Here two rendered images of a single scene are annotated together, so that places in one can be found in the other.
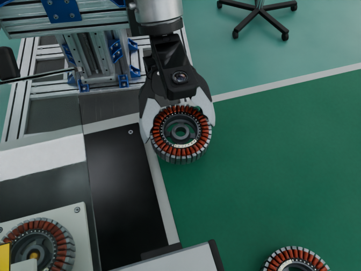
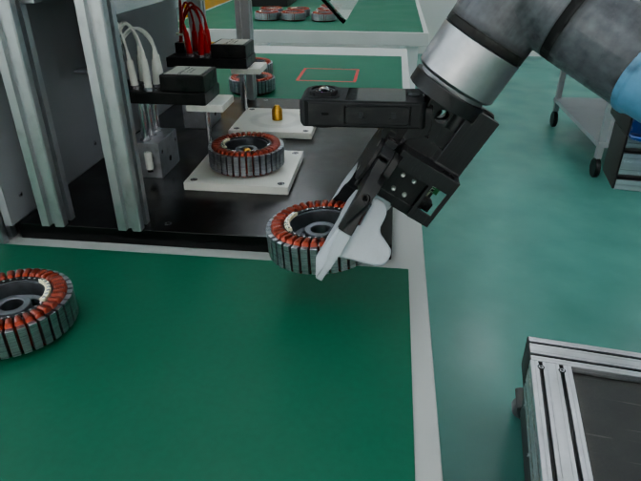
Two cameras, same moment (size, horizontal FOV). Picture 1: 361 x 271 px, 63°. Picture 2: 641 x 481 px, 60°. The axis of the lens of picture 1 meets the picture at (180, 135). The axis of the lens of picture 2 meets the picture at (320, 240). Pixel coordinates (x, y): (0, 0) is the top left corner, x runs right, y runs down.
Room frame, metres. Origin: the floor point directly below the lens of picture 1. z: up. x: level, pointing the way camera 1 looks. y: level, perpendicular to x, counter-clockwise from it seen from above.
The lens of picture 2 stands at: (0.48, -0.48, 1.09)
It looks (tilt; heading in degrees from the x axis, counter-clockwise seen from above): 29 degrees down; 113
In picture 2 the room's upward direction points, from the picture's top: straight up
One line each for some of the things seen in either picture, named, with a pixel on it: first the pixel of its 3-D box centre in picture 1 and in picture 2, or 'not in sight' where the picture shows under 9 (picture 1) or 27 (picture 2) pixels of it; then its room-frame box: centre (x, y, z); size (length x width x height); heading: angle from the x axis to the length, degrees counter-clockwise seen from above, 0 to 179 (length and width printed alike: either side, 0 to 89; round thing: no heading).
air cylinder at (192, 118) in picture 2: not in sight; (202, 108); (-0.13, 0.41, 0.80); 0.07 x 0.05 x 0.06; 106
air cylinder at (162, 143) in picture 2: not in sight; (154, 152); (-0.07, 0.18, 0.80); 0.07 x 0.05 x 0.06; 106
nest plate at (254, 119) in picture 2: not in sight; (277, 122); (0.01, 0.45, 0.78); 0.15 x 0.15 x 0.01; 16
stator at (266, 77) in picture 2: not in sight; (252, 82); (-0.21, 0.74, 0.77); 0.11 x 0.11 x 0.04
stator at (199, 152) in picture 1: (180, 133); (320, 235); (0.28, 0.00, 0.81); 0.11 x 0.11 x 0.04
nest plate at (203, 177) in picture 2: not in sight; (247, 169); (0.07, 0.22, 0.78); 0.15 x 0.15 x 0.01; 16
